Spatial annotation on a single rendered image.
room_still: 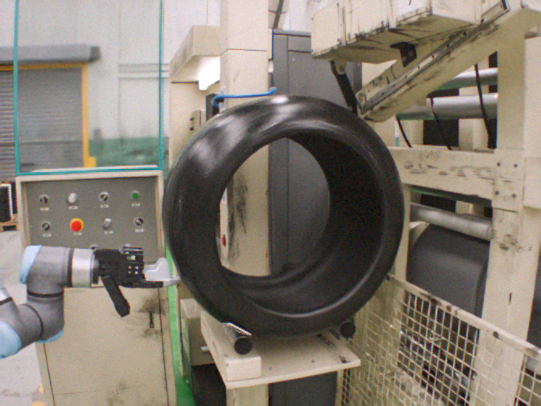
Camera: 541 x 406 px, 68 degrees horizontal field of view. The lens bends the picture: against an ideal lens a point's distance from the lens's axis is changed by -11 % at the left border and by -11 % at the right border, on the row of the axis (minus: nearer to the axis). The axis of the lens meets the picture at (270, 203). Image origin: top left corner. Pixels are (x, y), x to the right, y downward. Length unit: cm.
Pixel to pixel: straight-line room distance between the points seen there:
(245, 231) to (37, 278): 66
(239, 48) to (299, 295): 75
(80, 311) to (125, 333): 19
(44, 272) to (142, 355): 91
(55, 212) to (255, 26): 99
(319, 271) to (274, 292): 15
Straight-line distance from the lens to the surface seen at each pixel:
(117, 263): 107
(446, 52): 109
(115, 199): 174
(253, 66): 140
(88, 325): 183
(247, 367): 113
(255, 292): 132
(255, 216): 140
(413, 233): 192
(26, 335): 102
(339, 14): 129
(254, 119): 97
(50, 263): 105
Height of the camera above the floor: 139
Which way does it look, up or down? 8 degrees down
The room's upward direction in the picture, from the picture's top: straight up
